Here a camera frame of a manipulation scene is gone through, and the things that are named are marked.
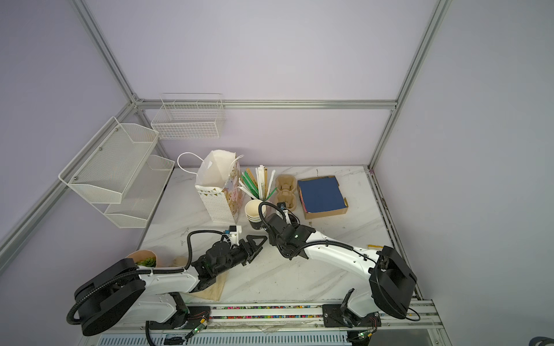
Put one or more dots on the bundle of wrapped straws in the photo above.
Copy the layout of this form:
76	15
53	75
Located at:
259	183

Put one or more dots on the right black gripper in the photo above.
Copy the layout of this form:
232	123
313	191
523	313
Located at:
289	226

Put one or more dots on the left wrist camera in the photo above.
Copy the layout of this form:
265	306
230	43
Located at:
234	234

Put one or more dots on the white paper gift bag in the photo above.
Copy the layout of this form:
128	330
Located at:
217	183

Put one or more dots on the brown pulp cup carrier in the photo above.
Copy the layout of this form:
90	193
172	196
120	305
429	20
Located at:
286	187

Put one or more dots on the white wire basket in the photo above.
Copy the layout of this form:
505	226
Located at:
190	116

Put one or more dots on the upper white mesh shelf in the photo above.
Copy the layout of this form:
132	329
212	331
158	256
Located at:
104	172

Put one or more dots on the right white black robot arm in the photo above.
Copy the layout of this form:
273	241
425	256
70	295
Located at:
391	282

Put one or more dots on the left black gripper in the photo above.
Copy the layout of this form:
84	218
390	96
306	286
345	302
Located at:
246	254

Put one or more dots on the lower white mesh shelf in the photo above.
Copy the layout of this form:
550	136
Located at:
138	205

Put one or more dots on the brown bowl with greens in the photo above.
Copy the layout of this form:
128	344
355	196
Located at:
144	258

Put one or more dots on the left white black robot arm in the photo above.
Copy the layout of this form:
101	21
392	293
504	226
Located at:
127	293

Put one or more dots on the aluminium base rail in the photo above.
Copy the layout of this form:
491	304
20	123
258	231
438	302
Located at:
311	315

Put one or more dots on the white mesh shelf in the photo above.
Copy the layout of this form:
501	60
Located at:
138	205
104	172

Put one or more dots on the stack of paper cups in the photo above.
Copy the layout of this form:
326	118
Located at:
253	215

